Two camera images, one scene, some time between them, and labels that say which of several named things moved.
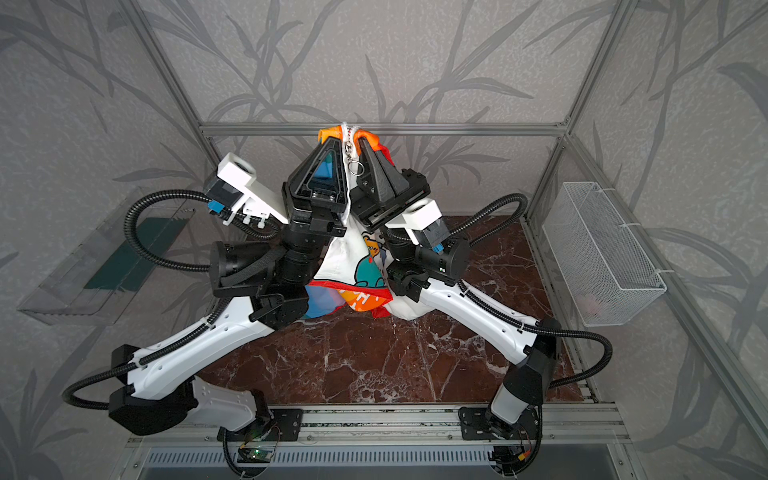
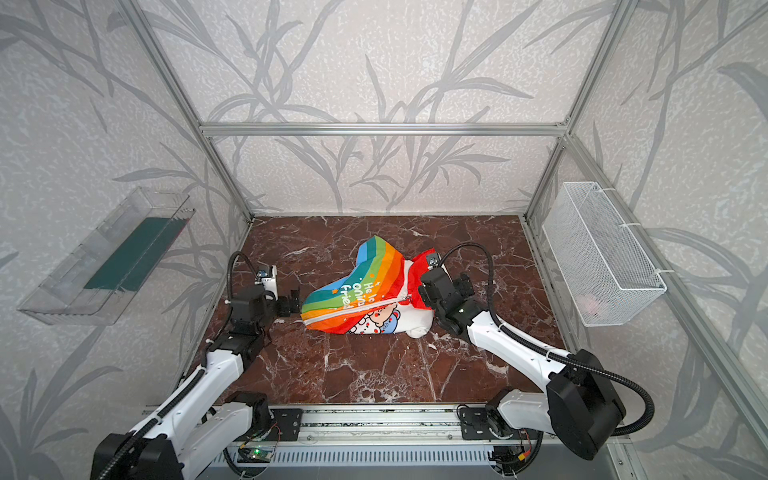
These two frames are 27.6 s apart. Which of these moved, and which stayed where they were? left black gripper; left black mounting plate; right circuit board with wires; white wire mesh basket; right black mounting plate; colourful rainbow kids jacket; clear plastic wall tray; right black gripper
Moved: right black gripper; left black gripper; colourful rainbow kids jacket
Stayed: clear plastic wall tray; left black mounting plate; right black mounting plate; white wire mesh basket; right circuit board with wires
